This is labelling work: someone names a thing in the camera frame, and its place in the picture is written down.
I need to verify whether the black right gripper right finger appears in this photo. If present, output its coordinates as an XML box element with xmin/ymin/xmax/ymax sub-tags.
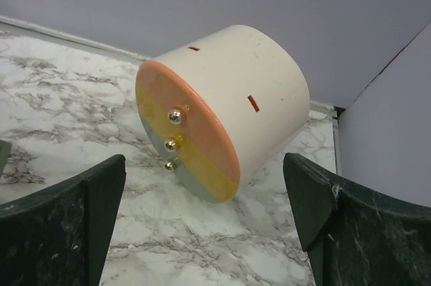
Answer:
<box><xmin>283</xmin><ymin>153</ymin><xmax>430</xmax><ymax>285</ymax></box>

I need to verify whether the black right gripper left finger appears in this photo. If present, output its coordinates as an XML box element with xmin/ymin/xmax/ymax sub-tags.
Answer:
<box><xmin>1</xmin><ymin>155</ymin><xmax>127</xmax><ymax>285</ymax></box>

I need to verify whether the olive green canvas bag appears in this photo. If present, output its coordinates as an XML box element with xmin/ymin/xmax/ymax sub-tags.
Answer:
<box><xmin>0</xmin><ymin>140</ymin><xmax>11</xmax><ymax>176</ymax></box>

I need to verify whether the cream cylinder with orange face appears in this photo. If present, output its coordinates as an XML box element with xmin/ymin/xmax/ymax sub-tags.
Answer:
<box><xmin>135</xmin><ymin>25</ymin><xmax>310</xmax><ymax>203</ymax></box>

